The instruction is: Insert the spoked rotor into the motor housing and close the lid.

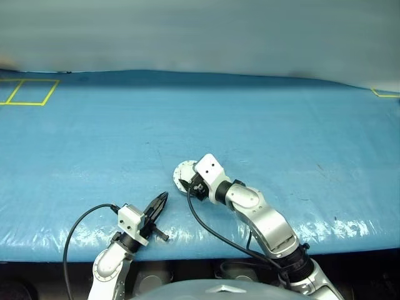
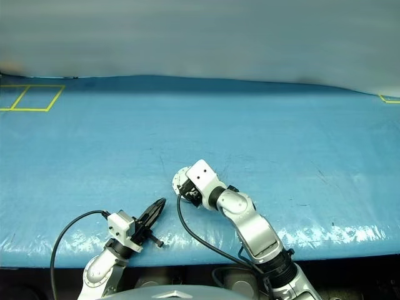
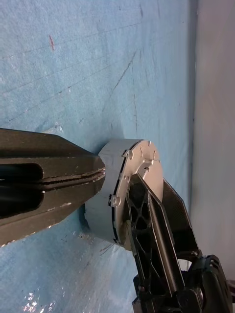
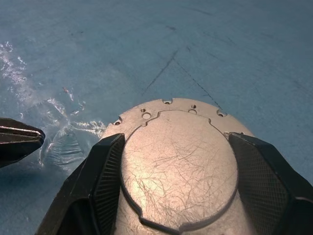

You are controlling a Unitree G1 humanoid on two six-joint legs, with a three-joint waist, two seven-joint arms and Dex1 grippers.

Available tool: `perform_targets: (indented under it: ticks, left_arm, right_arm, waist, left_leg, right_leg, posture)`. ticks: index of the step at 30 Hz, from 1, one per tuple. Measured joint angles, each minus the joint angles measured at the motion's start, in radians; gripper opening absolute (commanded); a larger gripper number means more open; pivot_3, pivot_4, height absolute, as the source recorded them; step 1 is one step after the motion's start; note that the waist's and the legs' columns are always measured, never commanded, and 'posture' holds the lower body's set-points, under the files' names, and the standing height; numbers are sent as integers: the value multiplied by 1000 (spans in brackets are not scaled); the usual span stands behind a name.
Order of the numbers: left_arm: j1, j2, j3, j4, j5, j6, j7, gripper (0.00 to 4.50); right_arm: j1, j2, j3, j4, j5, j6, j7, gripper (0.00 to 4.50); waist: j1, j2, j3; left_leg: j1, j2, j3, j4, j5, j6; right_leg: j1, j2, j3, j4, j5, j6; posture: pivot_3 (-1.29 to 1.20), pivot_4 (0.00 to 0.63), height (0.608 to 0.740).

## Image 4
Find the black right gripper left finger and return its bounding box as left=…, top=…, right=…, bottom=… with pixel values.
left=35, top=133, right=126, bottom=235

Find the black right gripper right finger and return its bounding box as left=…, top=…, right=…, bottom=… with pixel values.
left=228, top=131, right=313, bottom=235

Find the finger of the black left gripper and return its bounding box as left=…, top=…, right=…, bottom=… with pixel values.
left=0, top=117, right=46, bottom=140
left=0, top=133, right=45, bottom=169

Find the blue plastic table cover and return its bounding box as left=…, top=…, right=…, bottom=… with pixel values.
left=0, top=0, right=313, bottom=235

